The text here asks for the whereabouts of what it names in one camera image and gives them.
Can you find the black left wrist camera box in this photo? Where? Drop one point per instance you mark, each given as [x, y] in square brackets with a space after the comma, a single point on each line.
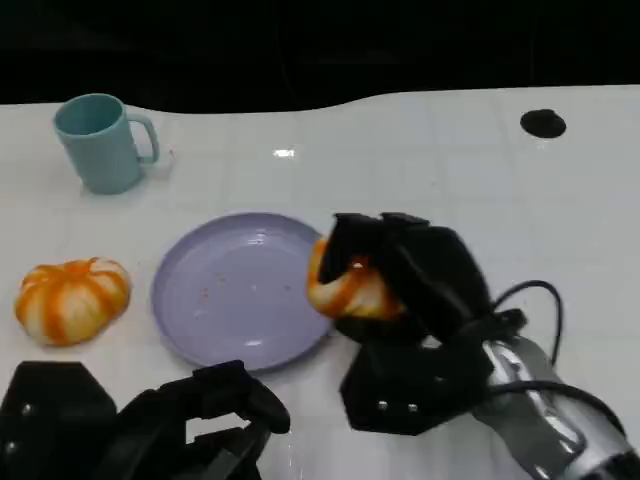
[55, 425]

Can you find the lilac plate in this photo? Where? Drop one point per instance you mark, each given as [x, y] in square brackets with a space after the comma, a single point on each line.
[240, 295]

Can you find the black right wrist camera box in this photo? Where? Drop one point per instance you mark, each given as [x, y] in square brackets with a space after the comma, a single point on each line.
[415, 390]

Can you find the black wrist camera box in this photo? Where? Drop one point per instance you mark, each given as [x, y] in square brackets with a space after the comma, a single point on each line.
[55, 425]
[415, 390]

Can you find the black round table grommet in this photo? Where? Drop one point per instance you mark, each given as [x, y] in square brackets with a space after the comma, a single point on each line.
[543, 123]

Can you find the orange and white bread roll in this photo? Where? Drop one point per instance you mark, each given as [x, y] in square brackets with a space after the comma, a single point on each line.
[70, 302]
[352, 295]

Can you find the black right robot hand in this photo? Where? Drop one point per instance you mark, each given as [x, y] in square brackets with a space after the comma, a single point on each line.
[440, 280]

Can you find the pale green mug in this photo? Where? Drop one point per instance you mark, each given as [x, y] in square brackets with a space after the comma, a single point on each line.
[100, 150]

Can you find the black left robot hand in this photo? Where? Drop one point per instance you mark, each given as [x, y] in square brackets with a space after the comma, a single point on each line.
[165, 430]

